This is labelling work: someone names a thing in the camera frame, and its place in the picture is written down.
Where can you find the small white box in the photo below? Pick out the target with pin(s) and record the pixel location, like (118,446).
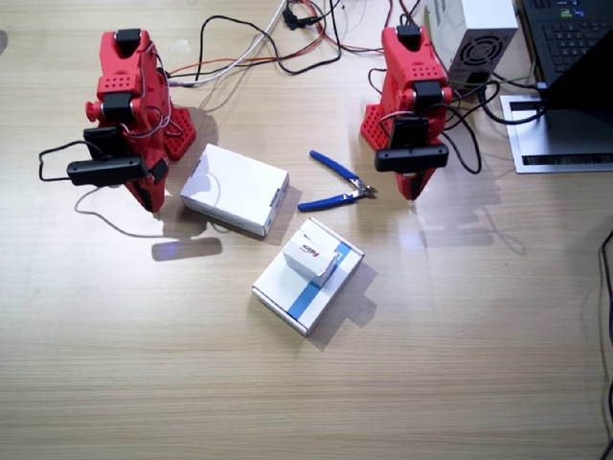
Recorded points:
(306,259)

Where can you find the red robot arm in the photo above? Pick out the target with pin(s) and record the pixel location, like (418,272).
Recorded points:
(412,57)
(122,72)

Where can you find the plain white cardboard box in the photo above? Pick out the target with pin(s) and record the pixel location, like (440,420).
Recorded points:
(239,184)

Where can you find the white box with blue stripe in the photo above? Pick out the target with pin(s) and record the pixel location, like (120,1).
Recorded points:
(282,292)

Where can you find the black bar webcam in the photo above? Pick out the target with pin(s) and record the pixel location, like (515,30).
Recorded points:
(107,171)
(412,159)

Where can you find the silver monitor stand base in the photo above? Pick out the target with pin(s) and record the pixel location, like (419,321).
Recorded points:
(527,139)

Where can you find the white power supply unit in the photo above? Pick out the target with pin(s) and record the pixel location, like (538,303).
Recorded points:
(483,14)

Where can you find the black laptop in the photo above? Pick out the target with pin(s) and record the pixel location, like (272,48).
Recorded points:
(589,81)
(574,29)

